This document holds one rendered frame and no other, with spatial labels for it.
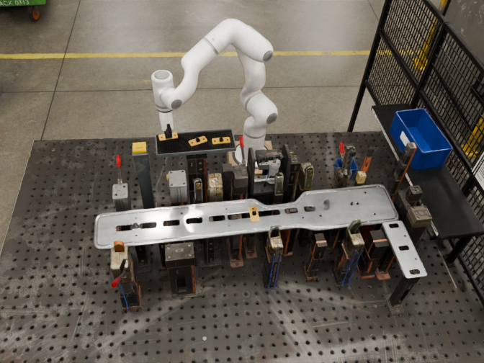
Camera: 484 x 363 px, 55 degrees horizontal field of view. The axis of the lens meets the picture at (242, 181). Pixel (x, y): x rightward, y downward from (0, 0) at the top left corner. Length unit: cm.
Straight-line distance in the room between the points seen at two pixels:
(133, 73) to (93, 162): 194
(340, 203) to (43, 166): 167
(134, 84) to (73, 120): 67
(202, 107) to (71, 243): 210
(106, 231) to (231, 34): 99
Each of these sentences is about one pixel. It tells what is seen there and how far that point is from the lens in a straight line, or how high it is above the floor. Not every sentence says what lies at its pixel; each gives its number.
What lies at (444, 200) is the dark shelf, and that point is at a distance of 239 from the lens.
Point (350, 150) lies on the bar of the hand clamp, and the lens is 219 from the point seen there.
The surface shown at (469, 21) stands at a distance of 443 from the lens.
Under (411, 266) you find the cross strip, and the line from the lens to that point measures 214.
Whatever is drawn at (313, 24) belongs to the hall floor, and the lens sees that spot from 546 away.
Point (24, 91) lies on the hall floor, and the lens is 466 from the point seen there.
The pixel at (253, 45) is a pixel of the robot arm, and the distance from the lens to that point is 203.
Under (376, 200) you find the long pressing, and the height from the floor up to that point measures 100.
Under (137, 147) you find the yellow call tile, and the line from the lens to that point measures 221.
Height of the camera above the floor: 270
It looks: 49 degrees down
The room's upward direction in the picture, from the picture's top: 4 degrees clockwise
